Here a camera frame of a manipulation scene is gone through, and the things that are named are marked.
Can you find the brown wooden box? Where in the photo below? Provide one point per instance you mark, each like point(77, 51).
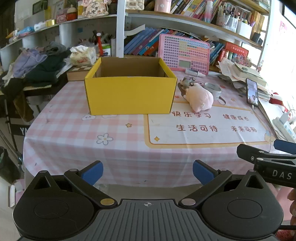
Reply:
point(77, 73)

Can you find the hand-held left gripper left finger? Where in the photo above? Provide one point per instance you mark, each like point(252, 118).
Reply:
point(92, 172)

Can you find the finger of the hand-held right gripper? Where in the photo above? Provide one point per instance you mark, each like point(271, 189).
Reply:
point(285, 146)
point(254, 153)

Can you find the white power strip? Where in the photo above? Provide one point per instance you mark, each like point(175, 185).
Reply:
point(285, 125)

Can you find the small pink toy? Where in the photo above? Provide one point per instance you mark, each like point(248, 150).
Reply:
point(200, 83)

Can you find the tissue pack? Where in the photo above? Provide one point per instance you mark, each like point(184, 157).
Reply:
point(82, 55)

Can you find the row of blue books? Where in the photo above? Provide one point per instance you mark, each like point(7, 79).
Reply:
point(145, 41)

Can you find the green white can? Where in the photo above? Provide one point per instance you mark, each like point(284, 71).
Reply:
point(106, 49)

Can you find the pink learning tablet toy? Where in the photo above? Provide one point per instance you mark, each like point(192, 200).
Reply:
point(185, 52)

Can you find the pink plush toy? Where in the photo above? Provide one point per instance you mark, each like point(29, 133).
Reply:
point(200, 97)

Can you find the pile of papers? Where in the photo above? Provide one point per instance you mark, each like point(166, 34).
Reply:
point(242, 71)

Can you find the pink cylinder container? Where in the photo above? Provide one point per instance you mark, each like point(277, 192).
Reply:
point(163, 5)

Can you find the red box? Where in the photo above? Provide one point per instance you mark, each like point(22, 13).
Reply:
point(235, 49)

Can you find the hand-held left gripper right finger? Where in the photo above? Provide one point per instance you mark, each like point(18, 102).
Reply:
point(203, 172)

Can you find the pen holder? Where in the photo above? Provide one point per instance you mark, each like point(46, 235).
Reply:
point(225, 19)

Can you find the grey tape roll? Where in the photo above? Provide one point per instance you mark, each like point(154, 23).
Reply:
point(214, 89)

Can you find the row of colourful books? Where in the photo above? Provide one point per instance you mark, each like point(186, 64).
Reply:
point(194, 8)

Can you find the yellow cardboard box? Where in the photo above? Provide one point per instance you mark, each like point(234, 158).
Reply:
point(129, 95)

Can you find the black smartphone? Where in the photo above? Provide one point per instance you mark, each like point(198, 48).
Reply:
point(252, 91)

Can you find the pile of clothes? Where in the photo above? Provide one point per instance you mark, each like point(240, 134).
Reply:
point(37, 67)

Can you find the small grey toy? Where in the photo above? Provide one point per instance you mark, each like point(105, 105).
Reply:
point(186, 83)

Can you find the white bookshelf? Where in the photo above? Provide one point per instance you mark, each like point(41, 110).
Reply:
point(175, 21)

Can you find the black bag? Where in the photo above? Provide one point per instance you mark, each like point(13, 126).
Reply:
point(8, 165)

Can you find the white storage box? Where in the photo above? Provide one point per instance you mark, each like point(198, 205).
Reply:
point(244, 29)

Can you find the person's right hand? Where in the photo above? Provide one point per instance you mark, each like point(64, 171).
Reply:
point(292, 204)

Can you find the white tube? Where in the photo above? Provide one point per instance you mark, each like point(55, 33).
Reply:
point(195, 72)

